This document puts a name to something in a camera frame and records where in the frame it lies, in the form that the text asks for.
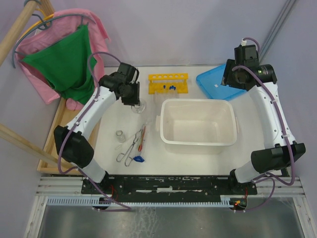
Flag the small glass flask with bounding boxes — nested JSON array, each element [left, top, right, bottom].
[[131, 99, 147, 114]]

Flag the small glass beaker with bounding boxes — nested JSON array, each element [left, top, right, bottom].
[[115, 130, 126, 143]]

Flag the yellow test tube rack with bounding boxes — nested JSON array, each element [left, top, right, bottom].
[[148, 73, 188, 95]]

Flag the red orange stirring rod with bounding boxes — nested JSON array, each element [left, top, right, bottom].
[[138, 126, 146, 152]]

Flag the white plastic storage bin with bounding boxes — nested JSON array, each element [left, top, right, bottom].
[[156, 99, 237, 154]]

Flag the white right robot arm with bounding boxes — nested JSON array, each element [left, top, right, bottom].
[[221, 43, 306, 194]]

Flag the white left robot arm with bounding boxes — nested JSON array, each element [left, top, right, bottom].
[[53, 62, 141, 193]]

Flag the blue plastic bin lid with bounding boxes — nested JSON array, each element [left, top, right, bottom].
[[196, 64, 246, 101]]

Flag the metal crucible tongs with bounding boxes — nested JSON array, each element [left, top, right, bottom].
[[116, 124, 144, 167]]

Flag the green shirt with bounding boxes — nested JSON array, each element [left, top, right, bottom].
[[20, 25, 97, 105]]

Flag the yellow clothes hanger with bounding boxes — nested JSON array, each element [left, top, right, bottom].
[[19, 8, 54, 39]]

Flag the small green circuit board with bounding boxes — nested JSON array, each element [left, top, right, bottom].
[[234, 199, 247, 209]]

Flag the grey clothes hanger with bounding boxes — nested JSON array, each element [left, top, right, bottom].
[[11, 13, 96, 68]]

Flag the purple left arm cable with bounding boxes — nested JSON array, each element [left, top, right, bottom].
[[58, 52, 133, 213]]

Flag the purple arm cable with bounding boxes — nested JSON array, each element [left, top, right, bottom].
[[58, 52, 133, 213], [231, 37, 297, 212]]

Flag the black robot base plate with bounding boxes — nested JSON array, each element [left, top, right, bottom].
[[81, 175, 258, 202]]

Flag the aluminium frame post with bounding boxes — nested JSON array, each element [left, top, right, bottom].
[[259, 0, 298, 62]]

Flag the wooden clothes rack frame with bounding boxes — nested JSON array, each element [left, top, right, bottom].
[[0, 0, 108, 174]]

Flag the grey slotted cable duct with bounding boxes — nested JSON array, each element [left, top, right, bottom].
[[46, 196, 233, 208]]

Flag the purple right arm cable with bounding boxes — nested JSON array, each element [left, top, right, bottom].
[[231, 37, 297, 212]]

